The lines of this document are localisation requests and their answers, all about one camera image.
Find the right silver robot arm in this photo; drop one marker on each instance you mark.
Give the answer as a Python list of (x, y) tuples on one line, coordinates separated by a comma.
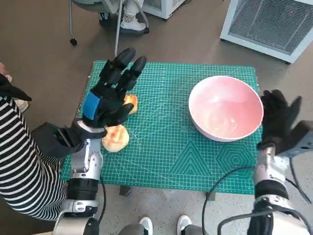
[(269, 171)]

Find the left robot hand blue tape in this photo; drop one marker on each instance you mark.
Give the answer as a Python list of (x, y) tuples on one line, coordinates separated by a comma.
[(110, 105)]

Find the brown upholstered seat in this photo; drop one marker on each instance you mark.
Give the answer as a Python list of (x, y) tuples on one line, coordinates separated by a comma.
[(19, 222)]

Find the grey office chair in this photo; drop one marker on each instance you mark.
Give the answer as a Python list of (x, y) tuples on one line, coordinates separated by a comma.
[(117, 36)]

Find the round toy bread bun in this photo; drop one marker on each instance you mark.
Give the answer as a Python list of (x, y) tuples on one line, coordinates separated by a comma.
[(117, 142)]

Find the green cutting mat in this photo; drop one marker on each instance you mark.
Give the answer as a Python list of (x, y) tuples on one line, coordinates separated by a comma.
[(159, 147)]

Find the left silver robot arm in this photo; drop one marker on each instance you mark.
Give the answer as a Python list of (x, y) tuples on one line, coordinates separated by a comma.
[(85, 161)]

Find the left black wrist camera box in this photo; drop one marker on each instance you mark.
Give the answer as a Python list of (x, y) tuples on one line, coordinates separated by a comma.
[(53, 142)]

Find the seated person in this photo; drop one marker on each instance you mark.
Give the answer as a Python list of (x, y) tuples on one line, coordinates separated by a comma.
[(132, 24)]

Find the right black wrist camera box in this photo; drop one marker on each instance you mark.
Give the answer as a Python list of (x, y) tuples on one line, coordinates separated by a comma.
[(300, 139)]

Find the person's hand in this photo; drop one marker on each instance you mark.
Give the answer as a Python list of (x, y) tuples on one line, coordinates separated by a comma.
[(3, 67)]

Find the person in striped clothing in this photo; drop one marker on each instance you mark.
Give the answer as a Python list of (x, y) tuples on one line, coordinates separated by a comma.
[(17, 159)]

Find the pink bowl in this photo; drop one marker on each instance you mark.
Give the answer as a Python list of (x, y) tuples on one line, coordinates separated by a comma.
[(225, 105)]

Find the small white cabinet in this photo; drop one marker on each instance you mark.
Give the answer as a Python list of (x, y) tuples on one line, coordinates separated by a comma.
[(163, 7)]

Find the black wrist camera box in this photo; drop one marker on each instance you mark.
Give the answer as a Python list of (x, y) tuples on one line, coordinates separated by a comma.
[(300, 139), (53, 142)]

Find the long striped toy bread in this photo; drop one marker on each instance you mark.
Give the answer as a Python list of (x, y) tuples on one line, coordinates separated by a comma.
[(132, 99)]

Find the grey table leg bracket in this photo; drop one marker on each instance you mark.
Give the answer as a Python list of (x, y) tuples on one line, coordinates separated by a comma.
[(211, 195)]

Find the right robot hand black glove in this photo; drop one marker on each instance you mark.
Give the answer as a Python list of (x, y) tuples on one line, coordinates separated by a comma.
[(276, 117)]

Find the black table leg bracket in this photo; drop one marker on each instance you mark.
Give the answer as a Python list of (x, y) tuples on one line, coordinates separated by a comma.
[(126, 191)]

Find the large white mesh cabinet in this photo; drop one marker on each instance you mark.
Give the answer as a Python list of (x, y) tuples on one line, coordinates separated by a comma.
[(266, 24)]

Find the grey leg with white foot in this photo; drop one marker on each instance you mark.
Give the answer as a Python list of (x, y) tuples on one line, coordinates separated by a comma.
[(184, 222), (146, 224)]

